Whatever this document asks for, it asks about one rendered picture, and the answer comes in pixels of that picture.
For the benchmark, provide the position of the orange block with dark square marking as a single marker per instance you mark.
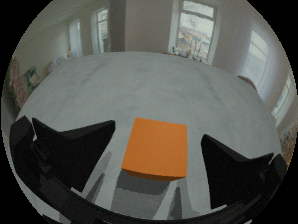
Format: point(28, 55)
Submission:
point(156, 151)

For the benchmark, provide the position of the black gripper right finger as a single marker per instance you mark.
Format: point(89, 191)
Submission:
point(227, 170)

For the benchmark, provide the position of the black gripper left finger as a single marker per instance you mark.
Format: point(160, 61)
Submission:
point(76, 151)

